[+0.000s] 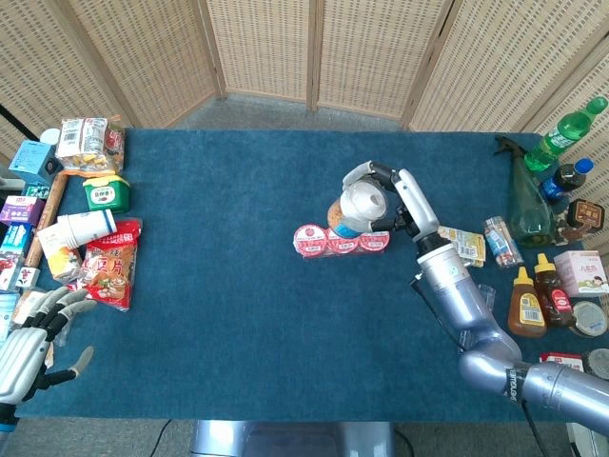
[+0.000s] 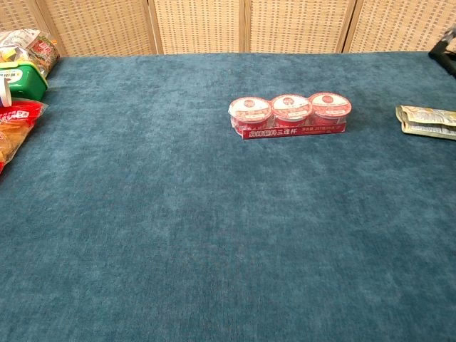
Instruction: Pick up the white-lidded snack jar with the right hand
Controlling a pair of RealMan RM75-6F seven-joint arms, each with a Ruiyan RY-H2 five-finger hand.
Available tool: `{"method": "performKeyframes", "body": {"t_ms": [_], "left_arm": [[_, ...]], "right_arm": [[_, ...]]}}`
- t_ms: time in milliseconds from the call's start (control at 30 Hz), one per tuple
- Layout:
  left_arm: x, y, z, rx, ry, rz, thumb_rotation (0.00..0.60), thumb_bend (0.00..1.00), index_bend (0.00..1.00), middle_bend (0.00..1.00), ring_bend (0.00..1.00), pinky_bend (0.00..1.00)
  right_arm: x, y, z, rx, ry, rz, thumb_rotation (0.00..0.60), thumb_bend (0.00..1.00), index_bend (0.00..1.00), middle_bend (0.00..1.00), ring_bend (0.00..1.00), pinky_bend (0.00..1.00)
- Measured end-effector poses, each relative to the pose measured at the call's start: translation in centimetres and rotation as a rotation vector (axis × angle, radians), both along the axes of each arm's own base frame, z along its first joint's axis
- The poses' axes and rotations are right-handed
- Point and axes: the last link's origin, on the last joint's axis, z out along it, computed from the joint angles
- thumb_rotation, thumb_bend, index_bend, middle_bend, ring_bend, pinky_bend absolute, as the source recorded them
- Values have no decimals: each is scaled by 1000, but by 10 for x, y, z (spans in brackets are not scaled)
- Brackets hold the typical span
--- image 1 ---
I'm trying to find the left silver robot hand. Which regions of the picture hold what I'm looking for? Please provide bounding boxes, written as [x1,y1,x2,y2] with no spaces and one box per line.
[0,287,97,406]

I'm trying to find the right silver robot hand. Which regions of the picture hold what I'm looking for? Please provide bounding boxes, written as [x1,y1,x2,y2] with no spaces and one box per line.
[341,161,442,242]

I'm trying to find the clear jar white lid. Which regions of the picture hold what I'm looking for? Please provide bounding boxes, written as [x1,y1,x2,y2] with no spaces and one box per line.
[326,176,389,239]

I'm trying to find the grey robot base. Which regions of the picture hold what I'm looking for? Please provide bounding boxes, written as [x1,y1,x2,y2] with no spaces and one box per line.
[189,421,397,457]

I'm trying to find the gold snack packet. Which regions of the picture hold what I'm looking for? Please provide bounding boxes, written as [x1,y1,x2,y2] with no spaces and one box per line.
[437,226,488,268]

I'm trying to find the small white carton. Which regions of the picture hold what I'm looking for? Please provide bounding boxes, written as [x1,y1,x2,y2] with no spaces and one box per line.
[16,267,42,289]

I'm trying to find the red white cherry box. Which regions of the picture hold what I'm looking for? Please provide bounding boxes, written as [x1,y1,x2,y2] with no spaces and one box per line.
[0,251,26,292]

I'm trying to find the yellow white snack pack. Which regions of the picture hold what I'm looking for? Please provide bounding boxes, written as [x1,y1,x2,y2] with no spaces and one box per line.
[47,245,85,285]

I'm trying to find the small nut jar blue label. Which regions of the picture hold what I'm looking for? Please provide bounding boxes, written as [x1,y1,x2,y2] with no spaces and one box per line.
[483,216,524,269]

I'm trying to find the blue toothpaste box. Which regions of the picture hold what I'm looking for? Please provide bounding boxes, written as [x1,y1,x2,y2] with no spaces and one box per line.
[0,222,35,261]

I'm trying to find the green spray bottle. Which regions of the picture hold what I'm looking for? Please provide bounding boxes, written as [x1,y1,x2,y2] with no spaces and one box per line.
[494,135,559,248]

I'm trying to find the red three-cup pack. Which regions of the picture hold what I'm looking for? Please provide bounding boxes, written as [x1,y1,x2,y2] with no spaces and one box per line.
[292,223,392,259]

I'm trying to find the red chips bag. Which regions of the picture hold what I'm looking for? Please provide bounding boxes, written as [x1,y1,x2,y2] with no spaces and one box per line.
[69,218,144,313]

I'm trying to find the purple box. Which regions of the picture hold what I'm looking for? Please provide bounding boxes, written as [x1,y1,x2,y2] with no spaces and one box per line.
[0,194,46,227]

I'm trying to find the cola bottle blue cap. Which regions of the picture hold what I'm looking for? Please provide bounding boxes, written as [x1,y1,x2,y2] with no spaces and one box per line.
[540,158,596,205]

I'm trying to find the honey bottle yellow label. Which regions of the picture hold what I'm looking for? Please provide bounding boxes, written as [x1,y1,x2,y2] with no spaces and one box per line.
[507,266,548,340]

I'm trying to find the green soda bottle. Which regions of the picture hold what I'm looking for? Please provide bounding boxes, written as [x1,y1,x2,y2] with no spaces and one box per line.
[523,95,609,173]

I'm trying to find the honey bottle red label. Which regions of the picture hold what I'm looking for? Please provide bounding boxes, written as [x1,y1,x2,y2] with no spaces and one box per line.
[533,252,578,330]

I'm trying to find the brown octagonal snack box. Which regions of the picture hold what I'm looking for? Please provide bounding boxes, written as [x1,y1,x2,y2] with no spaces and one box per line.
[554,198,607,247]

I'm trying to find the green plastic tub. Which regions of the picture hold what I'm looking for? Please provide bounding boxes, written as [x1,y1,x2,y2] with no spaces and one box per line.
[83,174,131,214]

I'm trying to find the pink white box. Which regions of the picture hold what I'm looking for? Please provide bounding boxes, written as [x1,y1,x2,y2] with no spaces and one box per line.
[554,250,609,299]

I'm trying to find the light blue speaker box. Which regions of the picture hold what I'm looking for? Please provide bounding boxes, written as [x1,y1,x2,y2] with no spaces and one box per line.
[8,140,64,188]

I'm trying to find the blue tablecloth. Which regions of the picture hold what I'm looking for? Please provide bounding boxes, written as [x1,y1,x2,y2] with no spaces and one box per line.
[13,127,609,423]

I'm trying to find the round tin can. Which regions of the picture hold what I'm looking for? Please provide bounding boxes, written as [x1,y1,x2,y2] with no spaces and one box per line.
[570,300,609,339]

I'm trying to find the woven folding screen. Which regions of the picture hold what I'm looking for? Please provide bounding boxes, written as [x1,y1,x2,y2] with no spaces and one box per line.
[0,0,609,166]

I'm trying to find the clear snack bag white labels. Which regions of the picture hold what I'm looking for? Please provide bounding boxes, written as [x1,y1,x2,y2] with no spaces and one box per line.
[55,117,120,173]

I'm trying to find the red white flat box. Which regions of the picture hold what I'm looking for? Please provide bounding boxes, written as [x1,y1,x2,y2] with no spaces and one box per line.
[539,351,586,374]

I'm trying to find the red green snack bag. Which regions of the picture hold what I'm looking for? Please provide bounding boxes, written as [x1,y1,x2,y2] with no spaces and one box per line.
[107,124,127,173]

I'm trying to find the black cable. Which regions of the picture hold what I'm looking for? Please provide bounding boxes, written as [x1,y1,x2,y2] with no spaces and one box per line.
[150,420,173,457]
[521,402,544,457]

